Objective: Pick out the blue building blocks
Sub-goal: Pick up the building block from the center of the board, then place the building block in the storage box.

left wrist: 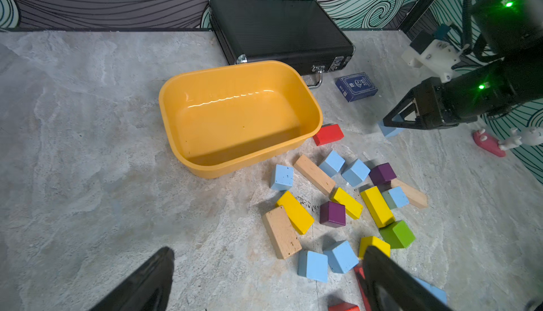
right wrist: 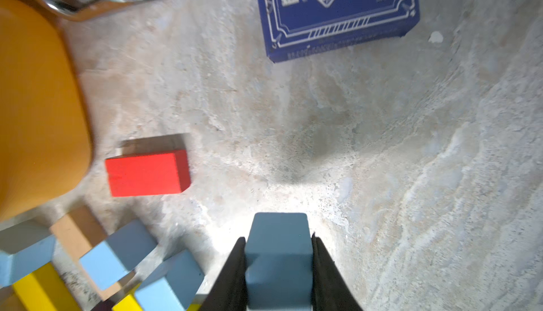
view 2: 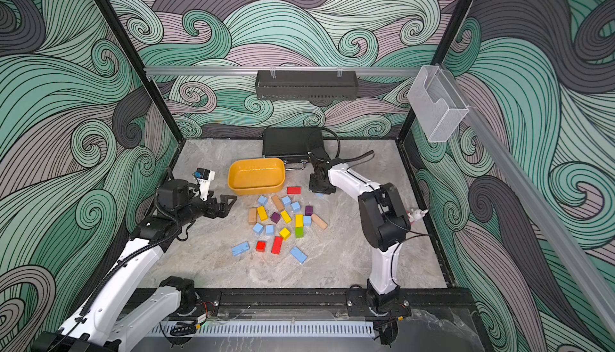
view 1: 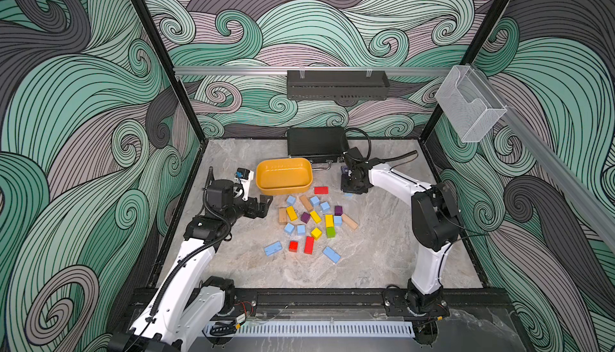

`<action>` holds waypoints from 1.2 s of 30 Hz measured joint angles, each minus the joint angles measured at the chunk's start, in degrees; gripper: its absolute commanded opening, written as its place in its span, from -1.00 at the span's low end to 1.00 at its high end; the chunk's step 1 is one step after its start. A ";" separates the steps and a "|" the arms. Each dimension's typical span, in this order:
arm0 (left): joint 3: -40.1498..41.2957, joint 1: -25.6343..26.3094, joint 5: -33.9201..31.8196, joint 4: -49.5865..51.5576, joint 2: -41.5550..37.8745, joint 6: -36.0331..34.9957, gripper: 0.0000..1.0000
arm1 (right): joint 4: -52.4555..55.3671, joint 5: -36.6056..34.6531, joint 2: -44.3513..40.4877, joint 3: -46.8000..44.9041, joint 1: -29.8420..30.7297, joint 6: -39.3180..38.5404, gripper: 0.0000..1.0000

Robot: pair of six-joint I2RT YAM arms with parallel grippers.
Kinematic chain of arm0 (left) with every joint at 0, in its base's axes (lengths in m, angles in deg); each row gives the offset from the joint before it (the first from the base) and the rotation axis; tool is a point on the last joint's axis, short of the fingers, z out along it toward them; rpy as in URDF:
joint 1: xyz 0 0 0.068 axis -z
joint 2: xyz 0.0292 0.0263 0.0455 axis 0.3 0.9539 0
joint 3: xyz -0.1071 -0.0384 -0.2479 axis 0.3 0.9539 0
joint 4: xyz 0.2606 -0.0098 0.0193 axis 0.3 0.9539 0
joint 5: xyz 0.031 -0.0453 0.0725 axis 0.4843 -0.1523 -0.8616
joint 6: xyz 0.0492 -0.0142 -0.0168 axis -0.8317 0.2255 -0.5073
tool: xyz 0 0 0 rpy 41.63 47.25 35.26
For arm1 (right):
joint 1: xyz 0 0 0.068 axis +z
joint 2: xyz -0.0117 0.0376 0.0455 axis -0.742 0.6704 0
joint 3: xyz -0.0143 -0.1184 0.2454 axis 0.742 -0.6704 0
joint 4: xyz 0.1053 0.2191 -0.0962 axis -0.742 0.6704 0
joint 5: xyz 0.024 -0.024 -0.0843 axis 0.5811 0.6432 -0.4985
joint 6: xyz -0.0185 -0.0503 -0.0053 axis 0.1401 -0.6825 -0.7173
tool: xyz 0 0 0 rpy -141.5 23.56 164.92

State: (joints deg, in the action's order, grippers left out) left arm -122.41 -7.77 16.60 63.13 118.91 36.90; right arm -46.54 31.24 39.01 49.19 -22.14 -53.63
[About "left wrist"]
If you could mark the purple cube right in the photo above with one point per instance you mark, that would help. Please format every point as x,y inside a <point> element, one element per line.
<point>382,174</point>

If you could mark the natural wood block left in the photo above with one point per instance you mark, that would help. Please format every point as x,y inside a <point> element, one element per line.
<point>282,235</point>

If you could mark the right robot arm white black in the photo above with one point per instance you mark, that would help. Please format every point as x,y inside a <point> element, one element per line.
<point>497,66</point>

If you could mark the light blue block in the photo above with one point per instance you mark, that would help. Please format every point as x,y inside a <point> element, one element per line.
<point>389,132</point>
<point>436,292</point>

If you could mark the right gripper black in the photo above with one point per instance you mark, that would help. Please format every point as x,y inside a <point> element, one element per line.
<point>435,105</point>

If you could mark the purple cube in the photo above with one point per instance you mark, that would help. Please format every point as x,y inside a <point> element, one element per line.
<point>333,214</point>
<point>382,174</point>

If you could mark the black ribbed case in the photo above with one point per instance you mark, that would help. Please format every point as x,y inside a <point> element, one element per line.
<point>296,32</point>

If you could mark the red cube bottom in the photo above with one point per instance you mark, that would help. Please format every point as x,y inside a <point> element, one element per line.
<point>344,306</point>

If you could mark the pink and white toy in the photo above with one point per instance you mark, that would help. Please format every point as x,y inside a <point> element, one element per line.
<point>531,136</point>

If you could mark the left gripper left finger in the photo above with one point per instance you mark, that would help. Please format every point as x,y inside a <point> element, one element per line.
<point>147,288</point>

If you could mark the yellow long block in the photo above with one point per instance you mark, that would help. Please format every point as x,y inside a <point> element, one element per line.
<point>300,218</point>
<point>377,206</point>

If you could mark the yellow plastic bin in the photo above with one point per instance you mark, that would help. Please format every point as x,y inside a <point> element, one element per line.
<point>224,119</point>

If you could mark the yellow block centre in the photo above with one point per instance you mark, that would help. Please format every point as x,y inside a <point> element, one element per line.
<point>353,208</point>

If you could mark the purple cube centre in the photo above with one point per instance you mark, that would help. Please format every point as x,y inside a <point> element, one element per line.
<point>333,214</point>

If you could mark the red flat block top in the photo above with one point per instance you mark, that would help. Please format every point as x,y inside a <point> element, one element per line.
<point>328,134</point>

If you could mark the natural wood block right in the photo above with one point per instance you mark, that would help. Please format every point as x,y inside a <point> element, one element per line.
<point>415,197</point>

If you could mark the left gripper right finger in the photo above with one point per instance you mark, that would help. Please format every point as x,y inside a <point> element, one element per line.
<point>386,286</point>

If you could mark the yellow long block right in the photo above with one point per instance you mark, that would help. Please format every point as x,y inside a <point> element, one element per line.
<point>377,206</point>

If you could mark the red long block bottom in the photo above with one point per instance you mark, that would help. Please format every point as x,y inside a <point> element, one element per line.
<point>358,270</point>

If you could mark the yellow cube lower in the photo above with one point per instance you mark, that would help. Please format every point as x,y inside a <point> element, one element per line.
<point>367,242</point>

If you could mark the light blue cube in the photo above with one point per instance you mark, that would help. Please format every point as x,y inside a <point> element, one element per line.
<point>395,198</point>
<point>356,173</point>
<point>282,178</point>
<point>313,265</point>
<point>332,164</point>
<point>341,257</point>

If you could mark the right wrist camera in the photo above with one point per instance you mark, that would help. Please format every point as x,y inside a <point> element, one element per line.
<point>436,54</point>

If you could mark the green cube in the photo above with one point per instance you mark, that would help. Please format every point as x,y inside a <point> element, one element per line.
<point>398,235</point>

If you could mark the natural wood block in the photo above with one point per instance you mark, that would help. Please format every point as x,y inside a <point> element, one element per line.
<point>282,235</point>
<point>315,175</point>
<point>415,197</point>

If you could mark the natural wood block upper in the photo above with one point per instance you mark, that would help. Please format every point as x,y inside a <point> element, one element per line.
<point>315,175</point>

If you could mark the blue card deck box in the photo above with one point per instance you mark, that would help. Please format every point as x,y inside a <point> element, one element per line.
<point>356,87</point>

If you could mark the yellow long block left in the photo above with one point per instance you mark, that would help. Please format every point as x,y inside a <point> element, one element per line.
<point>300,218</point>

